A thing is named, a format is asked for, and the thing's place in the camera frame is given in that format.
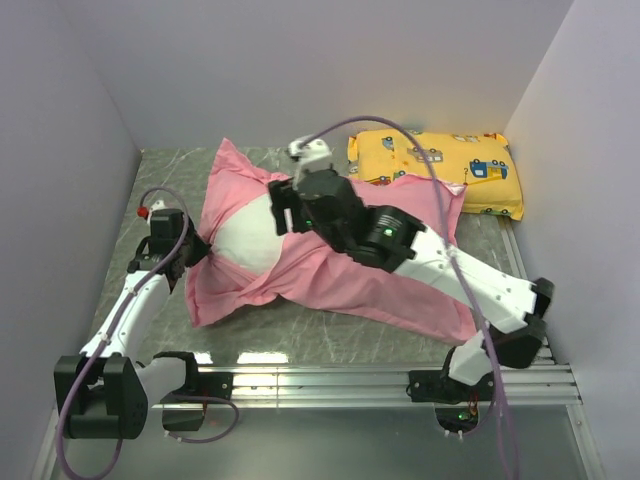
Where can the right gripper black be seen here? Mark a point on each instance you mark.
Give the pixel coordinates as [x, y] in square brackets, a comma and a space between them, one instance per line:
[283, 196]

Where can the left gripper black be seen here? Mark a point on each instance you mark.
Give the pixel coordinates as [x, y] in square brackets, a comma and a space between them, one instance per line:
[202, 248]

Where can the white pillow insert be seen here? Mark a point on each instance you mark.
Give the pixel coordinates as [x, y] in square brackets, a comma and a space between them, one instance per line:
[248, 237]

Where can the pink satin pillowcase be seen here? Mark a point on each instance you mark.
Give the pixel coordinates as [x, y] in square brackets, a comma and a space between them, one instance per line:
[308, 272]

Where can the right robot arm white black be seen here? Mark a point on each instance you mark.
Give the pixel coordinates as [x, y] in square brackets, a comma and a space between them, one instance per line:
[390, 239]

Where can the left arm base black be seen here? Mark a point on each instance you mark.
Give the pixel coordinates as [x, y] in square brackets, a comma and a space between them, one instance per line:
[200, 395]

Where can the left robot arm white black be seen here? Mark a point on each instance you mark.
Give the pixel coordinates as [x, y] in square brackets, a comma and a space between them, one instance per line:
[101, 392]

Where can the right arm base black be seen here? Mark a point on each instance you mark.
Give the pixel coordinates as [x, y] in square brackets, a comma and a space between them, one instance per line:
[459, 409]

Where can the yellow cartoon car pillow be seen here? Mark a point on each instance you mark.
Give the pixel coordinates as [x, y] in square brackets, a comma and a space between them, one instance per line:
[483, 164]

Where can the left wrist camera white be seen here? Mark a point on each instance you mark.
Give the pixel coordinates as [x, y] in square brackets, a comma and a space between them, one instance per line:
[145, 212]

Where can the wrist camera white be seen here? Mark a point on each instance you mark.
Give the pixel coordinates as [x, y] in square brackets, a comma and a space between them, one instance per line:
[310, 156]
[145, 212]

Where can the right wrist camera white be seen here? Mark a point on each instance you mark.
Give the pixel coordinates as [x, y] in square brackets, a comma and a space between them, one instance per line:
[310, 156]

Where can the aluminium mounting rail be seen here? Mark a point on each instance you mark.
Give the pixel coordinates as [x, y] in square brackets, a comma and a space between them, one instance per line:
[312, 395]

